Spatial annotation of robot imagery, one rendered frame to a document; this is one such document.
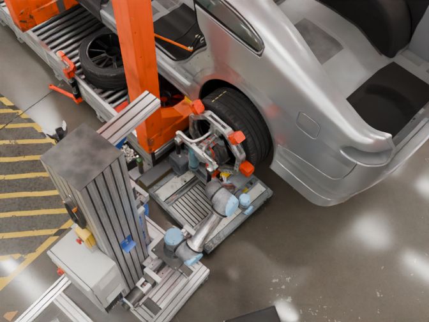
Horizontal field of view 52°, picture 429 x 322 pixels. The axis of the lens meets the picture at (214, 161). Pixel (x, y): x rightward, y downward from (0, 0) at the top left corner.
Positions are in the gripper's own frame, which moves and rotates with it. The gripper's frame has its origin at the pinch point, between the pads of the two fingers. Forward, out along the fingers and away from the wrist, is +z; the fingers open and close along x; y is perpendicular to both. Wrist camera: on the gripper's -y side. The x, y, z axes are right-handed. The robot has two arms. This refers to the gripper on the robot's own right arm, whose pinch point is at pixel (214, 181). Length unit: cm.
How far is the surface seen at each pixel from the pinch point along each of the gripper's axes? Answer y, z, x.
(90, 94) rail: -46, 163, -4
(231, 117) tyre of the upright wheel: 34.1, 14.7, -30.4
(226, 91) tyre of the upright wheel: 32, 35, -47
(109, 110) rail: -44, 134, -3
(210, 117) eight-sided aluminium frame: 27.3, 28.8, -24.1
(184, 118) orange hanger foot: -15, 64, -32
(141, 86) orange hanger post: 54, 65, 6
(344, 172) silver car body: 46, -69, -43
